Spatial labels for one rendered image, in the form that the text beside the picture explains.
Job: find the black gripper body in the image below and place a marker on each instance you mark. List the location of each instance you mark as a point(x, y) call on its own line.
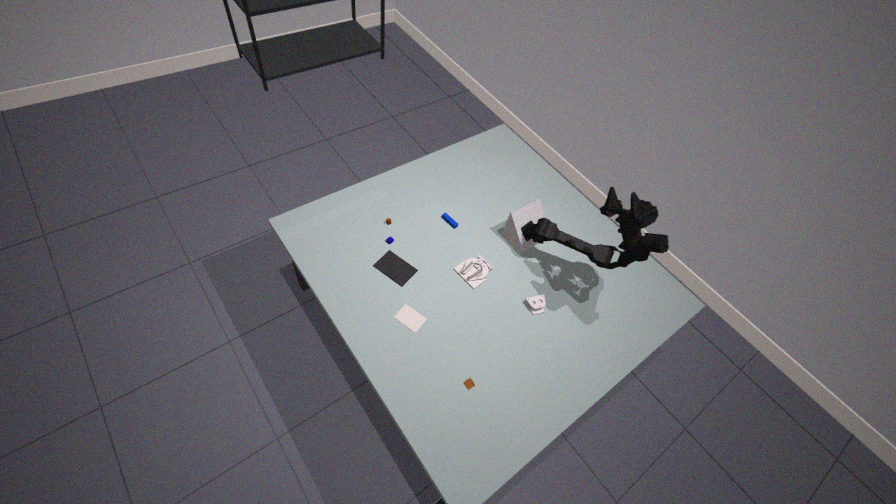
point(629, 227)

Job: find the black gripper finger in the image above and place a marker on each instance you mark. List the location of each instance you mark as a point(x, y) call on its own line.
point(637, 209)
point(612, 199)

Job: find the blue rectangular block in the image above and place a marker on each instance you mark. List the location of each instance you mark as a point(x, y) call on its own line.
point(449, 220)

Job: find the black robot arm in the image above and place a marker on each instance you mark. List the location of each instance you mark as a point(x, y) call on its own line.
point(636, 248)

